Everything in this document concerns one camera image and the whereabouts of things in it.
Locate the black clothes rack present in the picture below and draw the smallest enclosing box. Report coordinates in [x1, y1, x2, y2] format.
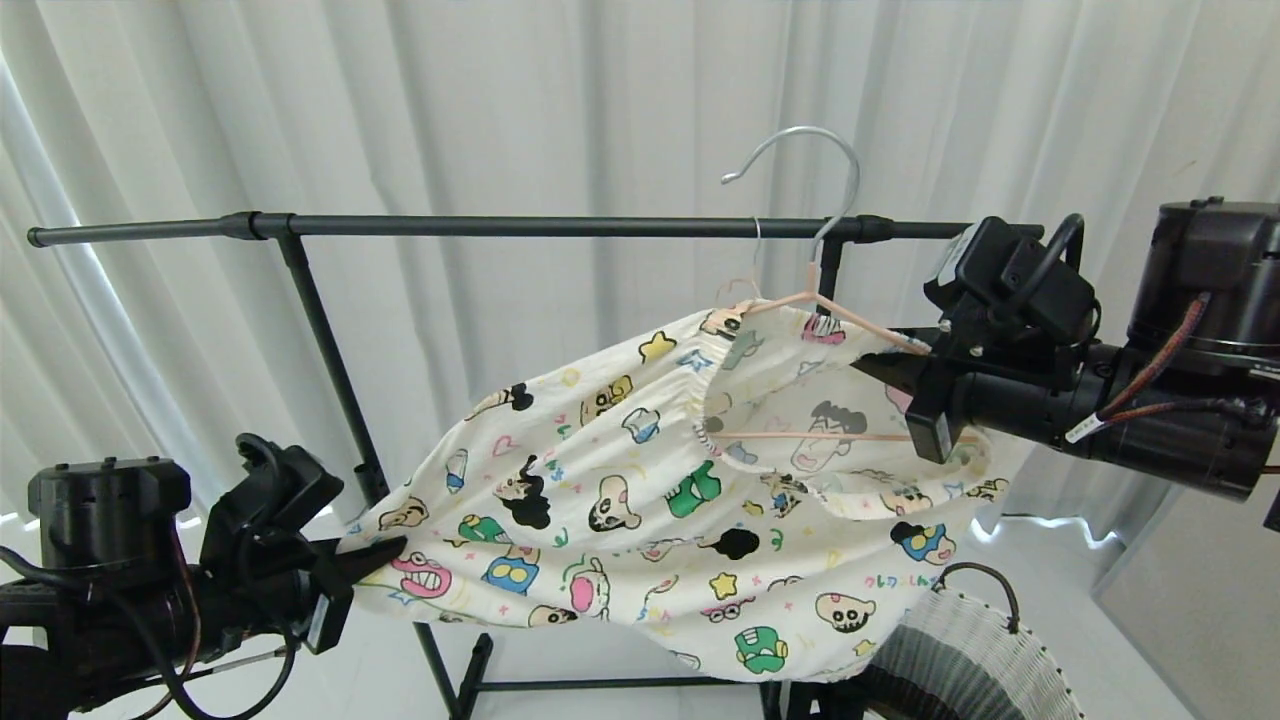
[28, 210, 1046, 720]

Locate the pink clothes hanger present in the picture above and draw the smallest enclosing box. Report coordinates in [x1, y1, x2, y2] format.
[700, 126, 936, 446]
[715, 218, 766, 306]

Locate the cream printed garment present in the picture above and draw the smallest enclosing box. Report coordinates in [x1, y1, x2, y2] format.
[340, 305, 1011, 686]

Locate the white curtain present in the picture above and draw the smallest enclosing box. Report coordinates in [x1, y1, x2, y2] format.
[0, 0, 1280, 546]

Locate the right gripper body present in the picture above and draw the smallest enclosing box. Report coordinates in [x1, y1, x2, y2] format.
[905, 345, 1280, 501]

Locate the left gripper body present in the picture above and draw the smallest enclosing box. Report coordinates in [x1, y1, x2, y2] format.
[0, 558, 357, 717]

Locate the white laundry basket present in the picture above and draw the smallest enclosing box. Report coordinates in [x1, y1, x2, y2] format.
[860, 562, 1086, 720]

